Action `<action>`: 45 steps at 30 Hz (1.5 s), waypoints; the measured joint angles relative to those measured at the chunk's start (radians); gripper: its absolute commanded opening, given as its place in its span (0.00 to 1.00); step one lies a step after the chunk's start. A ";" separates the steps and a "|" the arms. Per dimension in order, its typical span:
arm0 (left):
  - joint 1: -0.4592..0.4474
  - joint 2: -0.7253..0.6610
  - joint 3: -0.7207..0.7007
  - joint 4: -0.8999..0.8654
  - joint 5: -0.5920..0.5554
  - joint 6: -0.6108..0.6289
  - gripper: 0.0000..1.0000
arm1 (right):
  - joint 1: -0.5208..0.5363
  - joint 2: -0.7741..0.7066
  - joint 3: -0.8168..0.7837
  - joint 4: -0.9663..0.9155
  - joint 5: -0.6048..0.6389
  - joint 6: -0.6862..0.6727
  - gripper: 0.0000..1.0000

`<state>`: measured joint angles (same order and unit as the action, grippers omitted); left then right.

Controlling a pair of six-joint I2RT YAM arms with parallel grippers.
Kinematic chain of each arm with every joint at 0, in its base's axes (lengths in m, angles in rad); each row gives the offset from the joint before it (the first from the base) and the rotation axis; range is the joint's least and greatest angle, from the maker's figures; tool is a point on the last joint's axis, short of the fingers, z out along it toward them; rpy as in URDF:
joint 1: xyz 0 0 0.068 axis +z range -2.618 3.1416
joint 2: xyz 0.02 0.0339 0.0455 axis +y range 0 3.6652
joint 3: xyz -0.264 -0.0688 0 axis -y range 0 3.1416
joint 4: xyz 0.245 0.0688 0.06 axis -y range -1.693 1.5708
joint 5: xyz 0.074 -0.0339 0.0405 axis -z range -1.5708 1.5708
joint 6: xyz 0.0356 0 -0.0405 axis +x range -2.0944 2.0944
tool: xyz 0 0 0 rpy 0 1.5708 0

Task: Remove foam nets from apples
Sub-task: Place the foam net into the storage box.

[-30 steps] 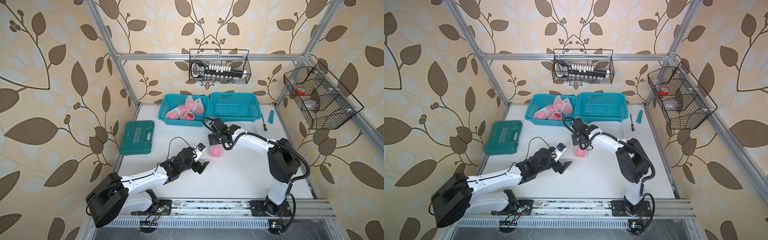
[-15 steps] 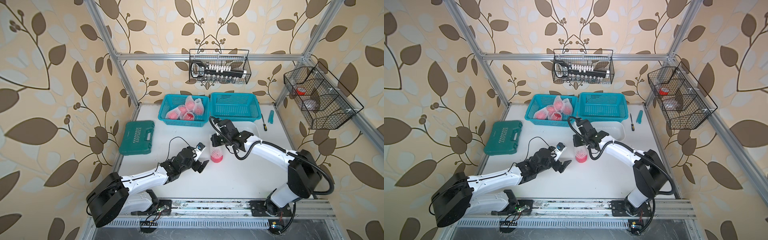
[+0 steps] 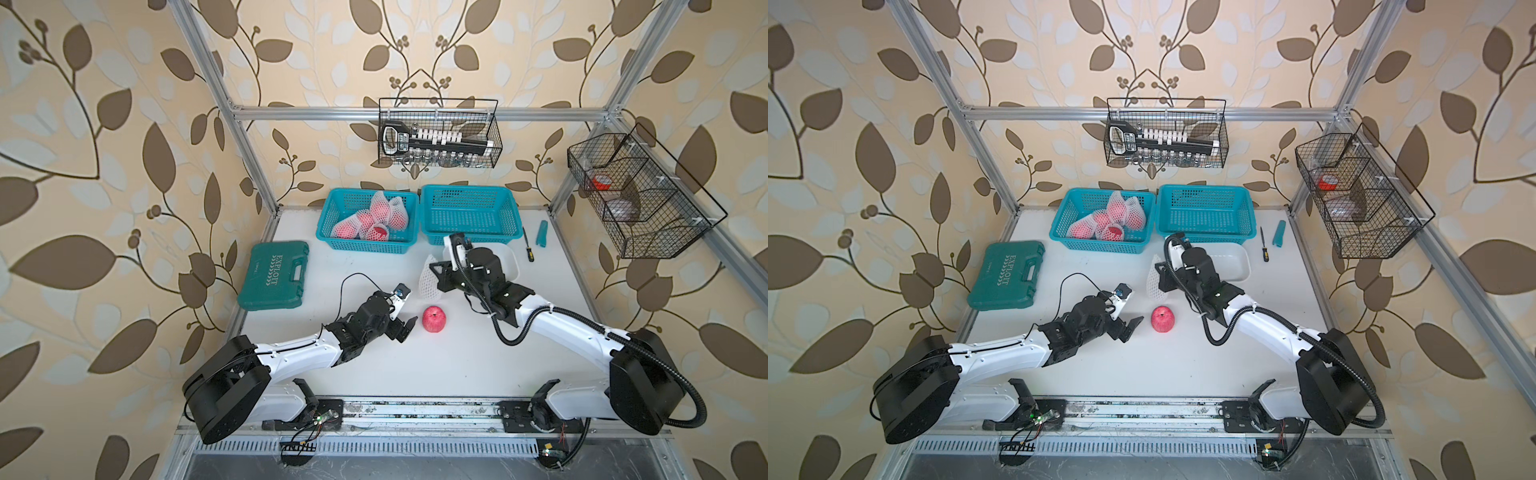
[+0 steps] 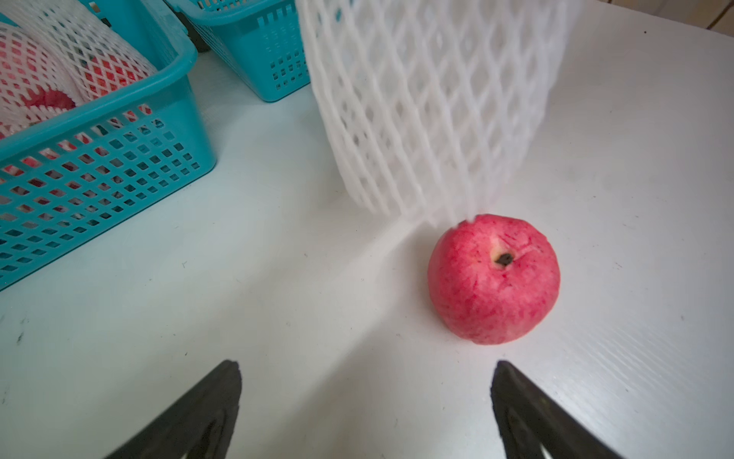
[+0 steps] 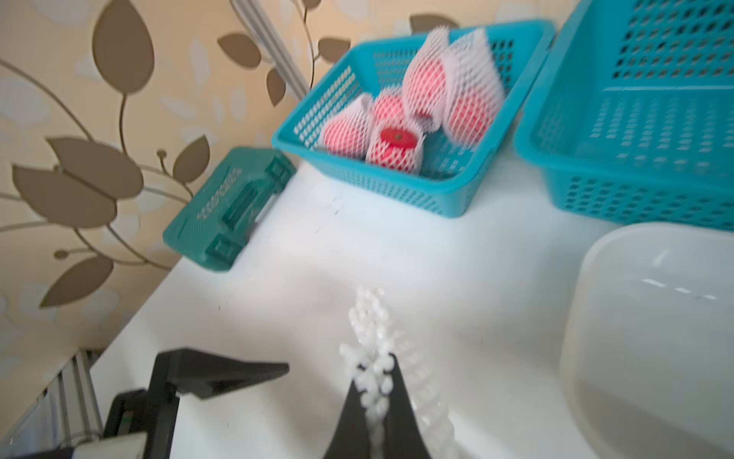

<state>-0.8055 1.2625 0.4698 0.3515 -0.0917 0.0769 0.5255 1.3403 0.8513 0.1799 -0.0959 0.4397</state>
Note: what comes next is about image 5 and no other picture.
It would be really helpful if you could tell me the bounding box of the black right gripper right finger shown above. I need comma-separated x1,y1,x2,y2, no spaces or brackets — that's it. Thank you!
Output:
323,356,430,458

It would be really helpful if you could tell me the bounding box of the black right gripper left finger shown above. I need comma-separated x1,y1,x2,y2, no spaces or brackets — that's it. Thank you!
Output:
143,348,290,458

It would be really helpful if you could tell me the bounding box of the white plastic tub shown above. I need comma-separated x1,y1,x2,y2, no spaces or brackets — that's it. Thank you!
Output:
560,223,733,458

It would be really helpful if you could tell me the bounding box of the teal plastic basket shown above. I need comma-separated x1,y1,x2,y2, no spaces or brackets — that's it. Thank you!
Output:
513,0,733,231
273,19,556,218

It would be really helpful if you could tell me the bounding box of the green plastic tool case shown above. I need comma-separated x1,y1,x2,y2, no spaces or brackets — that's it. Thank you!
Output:
162,147,296,272

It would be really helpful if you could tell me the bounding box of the left teal plastic basket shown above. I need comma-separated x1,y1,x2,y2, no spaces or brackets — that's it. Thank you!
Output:
273,19,556,218

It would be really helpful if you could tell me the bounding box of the right teal plastic basket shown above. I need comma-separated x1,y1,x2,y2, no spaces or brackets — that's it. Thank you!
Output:
513,0,733,231

